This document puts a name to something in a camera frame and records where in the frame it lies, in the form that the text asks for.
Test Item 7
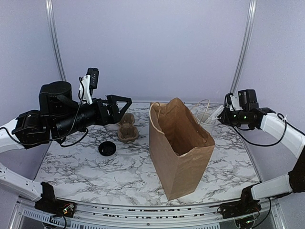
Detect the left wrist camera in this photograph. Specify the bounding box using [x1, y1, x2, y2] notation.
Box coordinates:
[39, 68, 100, 115]

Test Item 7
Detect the left aluminium frame post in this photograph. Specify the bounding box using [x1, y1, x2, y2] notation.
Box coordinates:
[45, 0, 67, 81]

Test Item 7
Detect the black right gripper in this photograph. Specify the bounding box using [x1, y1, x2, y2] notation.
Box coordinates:
[217, 107, 248, 127]

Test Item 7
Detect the right aluminium frame post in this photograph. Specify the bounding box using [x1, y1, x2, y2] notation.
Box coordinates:
[230, 0, 257, 94]

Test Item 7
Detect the aluminium frame post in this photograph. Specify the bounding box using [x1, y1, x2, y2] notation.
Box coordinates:
[45, 0, 67, 81]
[230, 0, 257, 94]

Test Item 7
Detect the brown cardboard cup carrier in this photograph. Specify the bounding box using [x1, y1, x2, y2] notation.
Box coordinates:
[118, 113, 139, 143]

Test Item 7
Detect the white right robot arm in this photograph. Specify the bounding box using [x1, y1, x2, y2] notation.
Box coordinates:
[241, 106, 305, 183]

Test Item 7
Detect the white wrapped stirrer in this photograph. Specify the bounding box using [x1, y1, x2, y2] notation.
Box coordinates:
[205, 105, 224, 124]

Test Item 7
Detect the aluminium front rail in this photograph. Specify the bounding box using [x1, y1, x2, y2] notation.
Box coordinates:
[8, 198, 287, 229]

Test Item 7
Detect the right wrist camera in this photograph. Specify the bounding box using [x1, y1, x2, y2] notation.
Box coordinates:
[224, 89, 259, 112]

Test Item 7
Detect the brown paper takeout bag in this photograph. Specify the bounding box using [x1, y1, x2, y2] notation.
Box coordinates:
[149, 98, 215, 200]

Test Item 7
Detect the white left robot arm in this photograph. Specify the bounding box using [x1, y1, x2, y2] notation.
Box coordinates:
[0, 95, 132, 212]

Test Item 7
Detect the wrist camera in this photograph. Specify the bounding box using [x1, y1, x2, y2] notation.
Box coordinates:
[224, 89, 259, 112]
[39, 68, 100, 115]

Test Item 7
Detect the black plastic cup lid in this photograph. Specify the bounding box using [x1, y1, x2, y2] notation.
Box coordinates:
[98, 141, 116, 156]

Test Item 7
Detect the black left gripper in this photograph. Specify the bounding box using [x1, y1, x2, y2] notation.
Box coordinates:
[52, 94, 132, 139]

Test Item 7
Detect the white ribbed holder cup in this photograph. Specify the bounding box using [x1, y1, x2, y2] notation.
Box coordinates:
[195, 111, 217, 128]

